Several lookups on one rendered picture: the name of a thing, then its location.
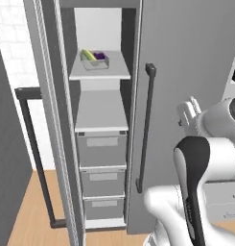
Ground dark open door handle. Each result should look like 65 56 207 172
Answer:
14 86 68 229

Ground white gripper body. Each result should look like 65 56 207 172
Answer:
176 95 203 135

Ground large grey freezer drawer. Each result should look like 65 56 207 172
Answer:
76 130 129 168

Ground dark closed door handle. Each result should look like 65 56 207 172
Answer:
135 62 157 195

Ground white freezer rack with container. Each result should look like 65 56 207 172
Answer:
68 50 131 82

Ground grey open freezer door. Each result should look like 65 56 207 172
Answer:
22 0 87 246

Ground dark grey side panel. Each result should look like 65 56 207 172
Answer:
0 31 35 246

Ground white empty freezer rack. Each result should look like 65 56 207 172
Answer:
74 89 129 134

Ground purple eggplant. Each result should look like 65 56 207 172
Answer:
92 51 106 62

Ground small grey freezer drawer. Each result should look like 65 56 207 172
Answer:
82 195 126 222

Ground medium grey freezer drawer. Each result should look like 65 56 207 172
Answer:
79 165 128 198

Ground white drawer cabinet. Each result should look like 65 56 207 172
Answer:
201 180 235 225

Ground clear vegetable container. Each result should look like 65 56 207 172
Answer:
79 49 110 71

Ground yellow green corn cob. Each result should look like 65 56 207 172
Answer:
82 48 98 62

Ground grey freezer body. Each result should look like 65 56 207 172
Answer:
57 0 143 233

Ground grey closed fridge door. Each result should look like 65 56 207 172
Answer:
126 0 235 235

